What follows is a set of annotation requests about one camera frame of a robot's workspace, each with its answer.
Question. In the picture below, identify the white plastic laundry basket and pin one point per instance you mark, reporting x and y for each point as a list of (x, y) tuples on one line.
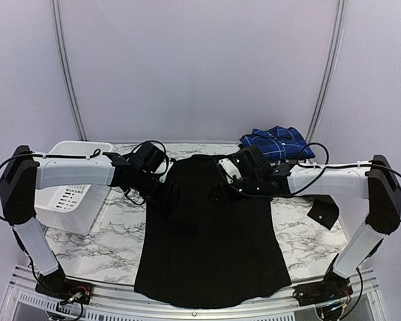
[(72, 208)]

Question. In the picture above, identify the right aluminium wall profile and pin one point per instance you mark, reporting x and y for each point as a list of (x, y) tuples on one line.
[(330, 65)]

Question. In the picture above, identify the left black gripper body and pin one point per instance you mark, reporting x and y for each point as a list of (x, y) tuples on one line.
[(156, 195)]

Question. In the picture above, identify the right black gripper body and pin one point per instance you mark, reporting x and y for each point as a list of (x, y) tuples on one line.
[(230, 198)]

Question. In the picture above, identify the black long sleeve shirt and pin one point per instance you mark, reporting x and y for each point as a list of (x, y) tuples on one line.
[(202, 255)]

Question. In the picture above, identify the aluminium wall profile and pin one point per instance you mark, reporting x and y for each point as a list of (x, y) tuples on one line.
[(64, 63), (330, 65)]

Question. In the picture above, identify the blue plaid folded shirt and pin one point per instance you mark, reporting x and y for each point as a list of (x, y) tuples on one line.
[(278, 143)]

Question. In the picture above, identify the left aluminium wall profile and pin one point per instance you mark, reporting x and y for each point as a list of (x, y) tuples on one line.
[(64, 63)]

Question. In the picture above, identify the aluminium table front rail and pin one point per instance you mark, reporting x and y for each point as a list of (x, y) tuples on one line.
[(118, 302)]

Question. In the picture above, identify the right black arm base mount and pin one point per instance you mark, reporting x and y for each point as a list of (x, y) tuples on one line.
[(322, 291)]

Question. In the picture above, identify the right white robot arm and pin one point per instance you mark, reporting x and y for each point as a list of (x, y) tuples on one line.
[(248, 174)]

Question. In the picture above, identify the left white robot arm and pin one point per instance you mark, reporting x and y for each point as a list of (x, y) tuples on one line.
[(27, 171)]

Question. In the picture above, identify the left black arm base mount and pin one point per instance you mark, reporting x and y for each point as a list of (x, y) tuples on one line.
[(66, 290)]

